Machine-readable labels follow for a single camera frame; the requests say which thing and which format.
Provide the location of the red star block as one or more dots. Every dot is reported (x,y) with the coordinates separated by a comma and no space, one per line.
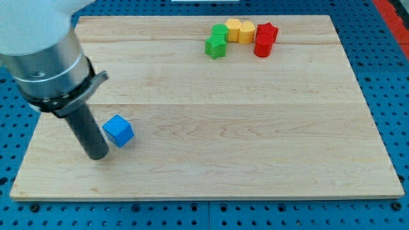
(267,28)

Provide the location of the light wooden board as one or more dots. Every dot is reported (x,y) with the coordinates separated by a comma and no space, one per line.
(291,126)

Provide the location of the red cylinder block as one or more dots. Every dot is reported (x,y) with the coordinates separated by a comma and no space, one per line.
(263,45)

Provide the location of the black clamp with grey lever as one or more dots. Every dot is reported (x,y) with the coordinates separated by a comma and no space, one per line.
(63,105)

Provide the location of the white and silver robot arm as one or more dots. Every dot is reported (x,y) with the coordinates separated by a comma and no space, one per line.
(40,48)

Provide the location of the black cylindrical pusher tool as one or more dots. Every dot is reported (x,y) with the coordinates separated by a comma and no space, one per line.
(87,132)

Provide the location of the green cylinder block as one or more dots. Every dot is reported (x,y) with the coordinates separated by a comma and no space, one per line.
(220,30)

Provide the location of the blue cube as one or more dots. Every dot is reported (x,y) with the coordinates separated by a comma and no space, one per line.
(118,130)

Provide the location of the yellow hexagon block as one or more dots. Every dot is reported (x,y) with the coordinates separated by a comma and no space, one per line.
(233,26)

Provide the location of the green star block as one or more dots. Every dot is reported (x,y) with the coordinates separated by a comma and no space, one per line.
(215,46)

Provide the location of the yellow heart block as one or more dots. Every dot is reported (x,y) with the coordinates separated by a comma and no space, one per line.
(246,32)

